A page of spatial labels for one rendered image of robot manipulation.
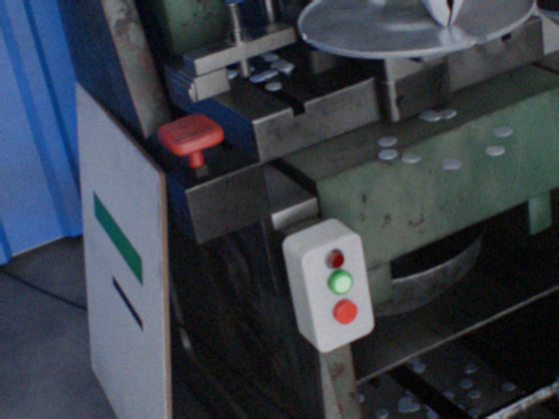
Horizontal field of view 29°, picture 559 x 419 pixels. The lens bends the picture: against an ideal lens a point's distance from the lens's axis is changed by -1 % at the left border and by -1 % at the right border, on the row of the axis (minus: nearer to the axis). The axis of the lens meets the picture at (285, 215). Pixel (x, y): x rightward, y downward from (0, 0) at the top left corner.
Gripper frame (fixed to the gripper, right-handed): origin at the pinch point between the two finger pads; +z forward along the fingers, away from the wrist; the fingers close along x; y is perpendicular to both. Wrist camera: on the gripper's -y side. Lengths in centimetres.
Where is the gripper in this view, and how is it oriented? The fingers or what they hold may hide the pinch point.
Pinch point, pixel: (449, 16)
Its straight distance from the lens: 129.8
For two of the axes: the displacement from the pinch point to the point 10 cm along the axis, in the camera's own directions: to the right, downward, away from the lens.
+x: -8.7, 3.5, -3.4
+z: 1.7, 8.7, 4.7
